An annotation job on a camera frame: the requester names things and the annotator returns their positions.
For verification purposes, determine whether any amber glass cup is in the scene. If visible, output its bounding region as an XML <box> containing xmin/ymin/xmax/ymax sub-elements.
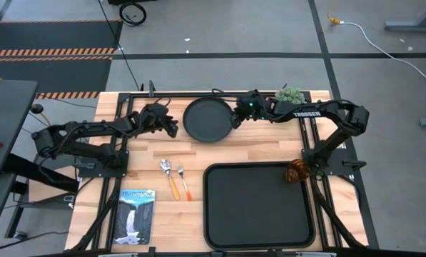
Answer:
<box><xmin>283</xmin><ymin>158</ymin><xmax>311</xmax><ymax>183</ymax></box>

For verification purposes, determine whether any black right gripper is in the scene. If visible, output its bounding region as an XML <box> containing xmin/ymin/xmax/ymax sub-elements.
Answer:
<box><xmin>230</xmin><ymin>89</ymin><xmax>273</xmax><ymax>130</ymax></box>

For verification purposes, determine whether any yellow cable with plug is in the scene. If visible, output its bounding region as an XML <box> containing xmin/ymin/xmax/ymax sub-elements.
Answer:
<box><xmin>327</xmin><ymin>0</ymin><xmax>342</xmax><ymax>25</ymax></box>

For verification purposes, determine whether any grey metal table leg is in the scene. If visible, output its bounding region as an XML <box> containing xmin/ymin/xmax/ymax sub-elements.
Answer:
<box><xmin>383</xmin><ymin>3</ymin><xmax>426</xmax><ymax>34</ymax></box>

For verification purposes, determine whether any Yellowstone waterfall book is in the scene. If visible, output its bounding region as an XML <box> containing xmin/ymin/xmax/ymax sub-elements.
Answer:
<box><xmin>111</xmin><ymin>188</ymin><xmax>157</xmax><ymax>246</ymax></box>

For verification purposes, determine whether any fork with orange handle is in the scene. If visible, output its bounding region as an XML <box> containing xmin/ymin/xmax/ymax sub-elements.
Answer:
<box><xmin>177</xmin><ymin>165</ymin><xmax>194</xmax><ymax>202</ymax></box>

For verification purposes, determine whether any black hazard-striped floor mat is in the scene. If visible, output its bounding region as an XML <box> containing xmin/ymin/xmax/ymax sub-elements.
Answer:
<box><xmin>0</xmin><ymin>19</ymin><xmax>123</xmax><ymax>100</ymax></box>

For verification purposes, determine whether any dark grey side desk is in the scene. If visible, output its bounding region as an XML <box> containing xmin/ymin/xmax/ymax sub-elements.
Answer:
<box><xmin>0</xmin><ymin>79</ymin><xmax>39</xmax><ymax>178</ymax></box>

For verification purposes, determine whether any black cable sleeve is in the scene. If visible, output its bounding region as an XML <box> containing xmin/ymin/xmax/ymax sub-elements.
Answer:
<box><xmin>71</xmin><ymin>177</ymin><xmax>123</xmax><ymax>251</ymax></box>
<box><xmin>309</xmin><ymin>175</ymin><xmax>367</xmax><ymax>249</ymax></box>

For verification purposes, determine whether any black rectangular tray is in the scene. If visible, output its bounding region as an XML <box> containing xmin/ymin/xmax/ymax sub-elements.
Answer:
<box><xmin>202</xmin><ymin>161</ymin><xmax>316</xmax><ymax>251</ymax></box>

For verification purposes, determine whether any spoon with yellow handle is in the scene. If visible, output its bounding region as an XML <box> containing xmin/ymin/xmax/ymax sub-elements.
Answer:
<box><xmin>160</xmin><ymin>158</ymin><xmax>181</xmax><ymax>201</ymax></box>

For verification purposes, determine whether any long black floor cable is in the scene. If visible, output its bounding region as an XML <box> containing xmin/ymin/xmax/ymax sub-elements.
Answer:
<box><xmin>97</xmin><ymin>0</ymin><xmax>142</xmax><ymax>92</ymax></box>

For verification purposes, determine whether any coiled black cable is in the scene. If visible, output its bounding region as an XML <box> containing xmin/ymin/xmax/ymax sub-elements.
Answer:
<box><xmin>118</xmin><ymin>1</ymin><xmax>148</xmax><ymax>27</ymax></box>

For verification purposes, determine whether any green artificial plant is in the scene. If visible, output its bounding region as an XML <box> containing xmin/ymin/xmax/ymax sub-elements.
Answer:
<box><xmin>274</xmin><ymin>87</ymin><xmax>306</xmax><ymax>105</ymax></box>

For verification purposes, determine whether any black round plate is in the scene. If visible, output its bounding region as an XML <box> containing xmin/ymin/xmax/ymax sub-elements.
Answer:
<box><xmin>182</xmin><ymin>96</ymin><xmax>235</xmax><ymax>143</ymax></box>

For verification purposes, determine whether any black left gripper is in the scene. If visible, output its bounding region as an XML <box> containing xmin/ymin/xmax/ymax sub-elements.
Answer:
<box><xmin>138</xmin><ymin>103</ymin><xmax>180</xmax><ymax>138</ymax></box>

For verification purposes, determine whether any white floor cable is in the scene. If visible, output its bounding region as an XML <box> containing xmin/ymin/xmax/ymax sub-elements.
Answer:
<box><xmin>340</xmin><ymin>21</ymin><xmax>426</xmax><ymax>80</ymax></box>

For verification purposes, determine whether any black metal table frame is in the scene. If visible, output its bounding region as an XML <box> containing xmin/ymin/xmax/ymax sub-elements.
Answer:
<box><xmin>71</xmin><ymin>91</ymin><xmax>380</xmax><ymax>257</ymax></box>

